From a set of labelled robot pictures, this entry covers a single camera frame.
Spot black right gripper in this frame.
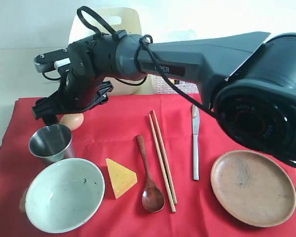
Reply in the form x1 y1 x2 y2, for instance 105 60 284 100
32 71 113 125

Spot brown egg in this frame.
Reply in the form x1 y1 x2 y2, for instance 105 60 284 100
59 113 84 131

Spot blue white milk carton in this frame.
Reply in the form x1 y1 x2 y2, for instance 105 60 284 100
173 79 188 85

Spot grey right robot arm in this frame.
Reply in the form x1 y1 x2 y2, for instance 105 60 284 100
32 30 296 168

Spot steel cup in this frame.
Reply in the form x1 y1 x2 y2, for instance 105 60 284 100
28 124 75 164

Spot white ceramic bowl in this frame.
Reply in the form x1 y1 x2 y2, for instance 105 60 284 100
25 158 105 234

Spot bread piece behind bowl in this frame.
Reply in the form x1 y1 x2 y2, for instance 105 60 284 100
19 188 28 213

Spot yellow cheese wedge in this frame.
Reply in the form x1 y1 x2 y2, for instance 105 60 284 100
106 158 138 199

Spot wooden chopstick right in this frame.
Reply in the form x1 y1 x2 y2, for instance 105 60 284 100
152 110 178 205

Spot wooden chopstick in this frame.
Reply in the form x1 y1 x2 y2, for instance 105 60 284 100
148 114 176 213
152 110 178 205

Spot wooden chopstick left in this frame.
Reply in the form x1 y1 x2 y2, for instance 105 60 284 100
148 114 176 213

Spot red tablecloth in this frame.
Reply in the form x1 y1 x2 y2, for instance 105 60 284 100
0 94 296 237

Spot white perforated plastic basket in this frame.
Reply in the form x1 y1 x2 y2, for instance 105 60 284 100
151 75 199 94

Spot cream plastic bin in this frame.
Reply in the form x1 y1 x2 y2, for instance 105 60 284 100
69 7 143 96

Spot dark wooden spoon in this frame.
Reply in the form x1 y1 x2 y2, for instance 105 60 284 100
136 135 165 213

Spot silver table knife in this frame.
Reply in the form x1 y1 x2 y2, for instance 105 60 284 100
191 105 200 181

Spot brown wooden plate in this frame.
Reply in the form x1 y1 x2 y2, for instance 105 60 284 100
211 150 296 228

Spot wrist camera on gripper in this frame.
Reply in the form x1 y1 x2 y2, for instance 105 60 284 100
34 48 70 73

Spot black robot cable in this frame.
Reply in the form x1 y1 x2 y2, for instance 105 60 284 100
41 5 296 171

